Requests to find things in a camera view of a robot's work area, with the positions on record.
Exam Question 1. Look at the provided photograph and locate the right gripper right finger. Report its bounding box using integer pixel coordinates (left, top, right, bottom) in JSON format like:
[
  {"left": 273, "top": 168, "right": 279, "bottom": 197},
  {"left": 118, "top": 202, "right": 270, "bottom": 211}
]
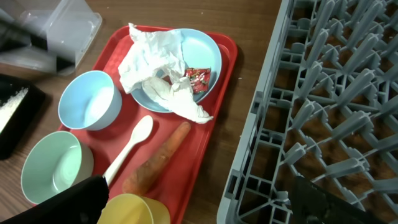
[{"left": 289, "top": 177, "right": 384, "bottom": 224}]

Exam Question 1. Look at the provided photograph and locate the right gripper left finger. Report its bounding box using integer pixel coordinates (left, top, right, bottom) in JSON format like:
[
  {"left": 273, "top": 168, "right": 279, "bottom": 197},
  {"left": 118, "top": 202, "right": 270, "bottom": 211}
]
[{"left": 1, "top": 175, "right": 109, "bottom": 224}]

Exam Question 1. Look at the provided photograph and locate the yellow plastic cup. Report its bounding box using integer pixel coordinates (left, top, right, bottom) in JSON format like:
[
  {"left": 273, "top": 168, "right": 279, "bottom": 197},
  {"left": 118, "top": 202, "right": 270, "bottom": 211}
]
[{"left": 97, "top": 194, "right": 171, "bottom": 224}]

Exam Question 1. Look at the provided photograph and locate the green bowl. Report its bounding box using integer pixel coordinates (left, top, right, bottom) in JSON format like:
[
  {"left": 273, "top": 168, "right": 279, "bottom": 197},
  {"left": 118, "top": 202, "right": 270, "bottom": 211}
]
[{"left": 21, "top": 131, "right": 94, "bottom": 204}]

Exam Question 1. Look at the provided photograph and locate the light blue bowl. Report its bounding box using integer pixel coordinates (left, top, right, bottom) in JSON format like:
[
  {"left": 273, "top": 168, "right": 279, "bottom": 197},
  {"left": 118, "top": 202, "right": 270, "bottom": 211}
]
[{"left": 58, "top": 70, "right": 122, "bottom": 131}]

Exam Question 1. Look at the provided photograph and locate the white rice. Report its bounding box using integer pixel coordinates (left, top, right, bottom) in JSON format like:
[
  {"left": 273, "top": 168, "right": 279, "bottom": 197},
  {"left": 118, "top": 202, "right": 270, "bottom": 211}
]
[{"left": 1, "top": 88, "right": 28, "bottom": 131}]

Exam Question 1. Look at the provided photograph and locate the white napkin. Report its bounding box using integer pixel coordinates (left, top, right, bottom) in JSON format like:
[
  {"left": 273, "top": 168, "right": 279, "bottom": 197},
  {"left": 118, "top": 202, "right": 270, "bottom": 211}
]
[{"left": 118, "top": 23, "right": 213, "bottom": 124}]

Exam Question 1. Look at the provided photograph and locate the red snack wrapper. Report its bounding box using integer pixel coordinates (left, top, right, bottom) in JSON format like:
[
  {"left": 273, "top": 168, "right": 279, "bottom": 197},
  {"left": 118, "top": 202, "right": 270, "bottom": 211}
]
[{"left": 185, "top": 68, "right": 211, "bottom": 94}]

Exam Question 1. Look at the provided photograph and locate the grey dishwasher rack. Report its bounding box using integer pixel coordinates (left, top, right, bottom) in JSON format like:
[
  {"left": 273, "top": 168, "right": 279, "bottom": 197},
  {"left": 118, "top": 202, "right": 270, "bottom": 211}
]
[{"left": 216, "top": 0, "right": 397, "bottom": 223}]

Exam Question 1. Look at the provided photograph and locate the orange carrot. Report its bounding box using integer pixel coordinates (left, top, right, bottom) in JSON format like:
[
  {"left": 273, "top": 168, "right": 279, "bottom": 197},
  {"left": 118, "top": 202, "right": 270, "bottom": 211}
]
[{"left": 122, "top": 121, "right": 191, "bottom": 195}]

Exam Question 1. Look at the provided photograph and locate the red serving tray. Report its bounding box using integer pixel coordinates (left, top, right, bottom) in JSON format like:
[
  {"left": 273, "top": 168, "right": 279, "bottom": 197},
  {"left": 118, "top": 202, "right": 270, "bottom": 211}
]
[{"left": 71, "top": 26, "right": 238, "bottom": 223}]

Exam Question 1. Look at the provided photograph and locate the white plastic spoon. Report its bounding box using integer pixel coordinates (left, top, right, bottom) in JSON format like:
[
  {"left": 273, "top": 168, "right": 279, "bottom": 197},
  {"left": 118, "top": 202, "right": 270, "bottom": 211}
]
[{"left": 103, "top": 115, "right": 154, "bottom": 187}]

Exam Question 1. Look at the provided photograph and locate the black tray bin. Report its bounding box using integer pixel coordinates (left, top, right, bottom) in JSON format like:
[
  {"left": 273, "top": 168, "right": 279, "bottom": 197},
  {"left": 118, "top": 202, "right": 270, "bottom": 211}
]
[{"left": 1, "top": 74, "right": 46, "bottom": 160}]

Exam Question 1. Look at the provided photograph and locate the clear plastic bin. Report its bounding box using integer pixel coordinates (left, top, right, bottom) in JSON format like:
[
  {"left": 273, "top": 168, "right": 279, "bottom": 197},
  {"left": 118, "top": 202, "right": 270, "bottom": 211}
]
[{"left": 1, "top": 0, "right": 103, "bottom": 76}]

